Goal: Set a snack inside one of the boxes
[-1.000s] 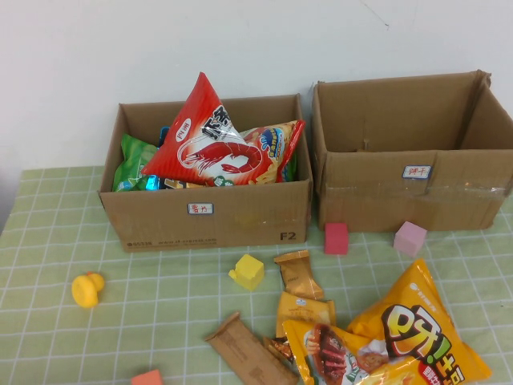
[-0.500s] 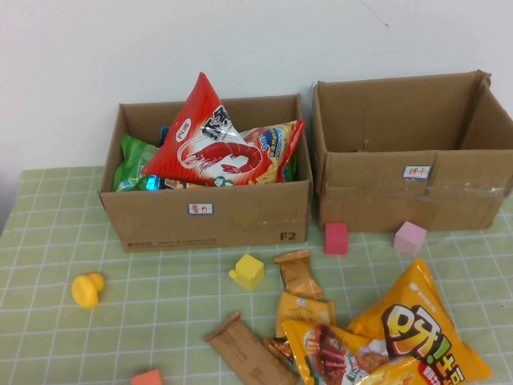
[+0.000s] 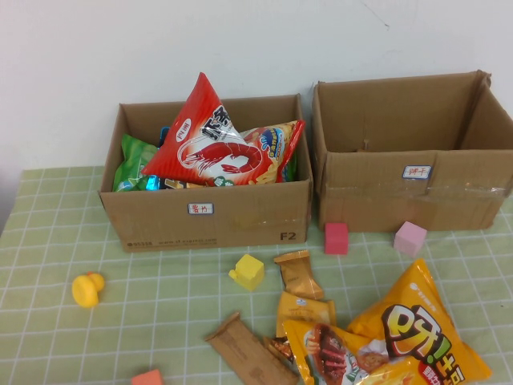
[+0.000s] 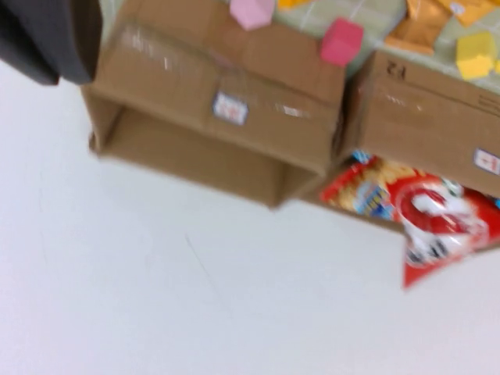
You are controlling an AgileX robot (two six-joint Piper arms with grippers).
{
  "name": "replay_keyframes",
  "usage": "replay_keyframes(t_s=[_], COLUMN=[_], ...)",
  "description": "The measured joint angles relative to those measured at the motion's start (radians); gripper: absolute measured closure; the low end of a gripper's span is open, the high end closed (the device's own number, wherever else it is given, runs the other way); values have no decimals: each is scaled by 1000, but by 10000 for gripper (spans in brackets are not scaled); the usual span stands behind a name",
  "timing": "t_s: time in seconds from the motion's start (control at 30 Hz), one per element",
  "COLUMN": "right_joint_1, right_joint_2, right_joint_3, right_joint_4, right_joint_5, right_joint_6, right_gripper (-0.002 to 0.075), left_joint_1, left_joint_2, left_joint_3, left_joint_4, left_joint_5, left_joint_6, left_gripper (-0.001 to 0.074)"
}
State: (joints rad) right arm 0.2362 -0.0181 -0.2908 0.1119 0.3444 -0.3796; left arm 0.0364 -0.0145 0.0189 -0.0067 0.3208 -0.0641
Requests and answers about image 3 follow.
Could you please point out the red shrimp snack bag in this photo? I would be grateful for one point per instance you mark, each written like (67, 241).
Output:
(208, 152)

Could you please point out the small dark brown snack packet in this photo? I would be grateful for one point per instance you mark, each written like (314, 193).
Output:
(280, 349)

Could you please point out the green chip bag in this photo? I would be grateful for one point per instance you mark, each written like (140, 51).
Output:
(289, 168)
(132, 160)

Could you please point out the white label with blue border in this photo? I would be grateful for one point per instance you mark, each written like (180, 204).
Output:
(200, 207)
(417, 171)

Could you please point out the yellow block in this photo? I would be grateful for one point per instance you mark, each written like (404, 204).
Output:
(248, 272)

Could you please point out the dark blue Vikar chip bag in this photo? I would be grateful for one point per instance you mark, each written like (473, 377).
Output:
(176, 184)

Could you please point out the dark pink cube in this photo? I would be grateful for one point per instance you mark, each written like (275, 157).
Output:
(336, 240)

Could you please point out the golden brown pastry packet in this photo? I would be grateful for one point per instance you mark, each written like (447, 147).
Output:
(298, 276)

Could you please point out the cardboard box with F2 print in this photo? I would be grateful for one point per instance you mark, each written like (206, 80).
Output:
(160, 224)

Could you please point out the yellow pastry packet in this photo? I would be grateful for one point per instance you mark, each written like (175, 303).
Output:
(300, 310)

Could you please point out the green checkered tablecloth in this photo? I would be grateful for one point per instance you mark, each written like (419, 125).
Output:
(160, 288)

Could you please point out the brown paper packet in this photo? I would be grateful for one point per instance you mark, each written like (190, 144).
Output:
(240, 349)

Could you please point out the light pink cube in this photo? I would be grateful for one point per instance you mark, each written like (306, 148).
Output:
(409, 238)

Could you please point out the cardboard box with clear tape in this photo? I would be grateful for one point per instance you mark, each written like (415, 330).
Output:
(401, 112)

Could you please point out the yellow bag with meat picture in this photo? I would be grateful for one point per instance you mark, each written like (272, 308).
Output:
(320, 353)

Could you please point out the large orange potato chip bag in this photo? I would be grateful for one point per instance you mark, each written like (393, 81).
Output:
(413, 288)

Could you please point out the yellow rubber duck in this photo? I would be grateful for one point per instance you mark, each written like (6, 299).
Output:
(86, 290)

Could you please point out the orange block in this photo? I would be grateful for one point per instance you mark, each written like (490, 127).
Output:
(148, 379)

